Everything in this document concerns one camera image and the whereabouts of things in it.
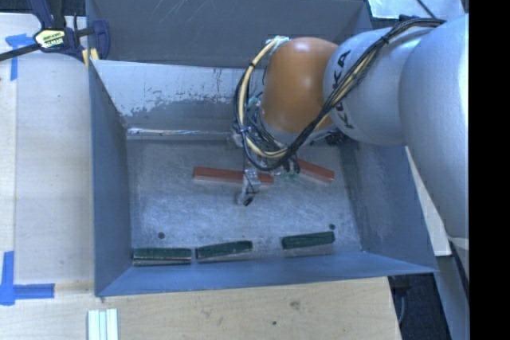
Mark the grey metal bin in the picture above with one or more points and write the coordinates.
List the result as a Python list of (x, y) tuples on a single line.
[(179, 203)]

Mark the red-brown flat block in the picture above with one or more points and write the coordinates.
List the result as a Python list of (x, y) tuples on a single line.
[(318, 171), (219, 174)]

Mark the dark green flat block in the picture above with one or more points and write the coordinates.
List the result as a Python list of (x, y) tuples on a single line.
[(308, 242), (161, 255), (223, 250)]

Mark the pale wood flat board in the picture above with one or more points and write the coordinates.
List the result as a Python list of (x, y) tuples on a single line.
[(52, 171)]

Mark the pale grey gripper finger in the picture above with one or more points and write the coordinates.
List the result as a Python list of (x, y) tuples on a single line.
[(243, 195), (253, 181)]

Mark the black cylinder on white bracket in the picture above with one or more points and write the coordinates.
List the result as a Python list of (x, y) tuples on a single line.
[(335, 138)]

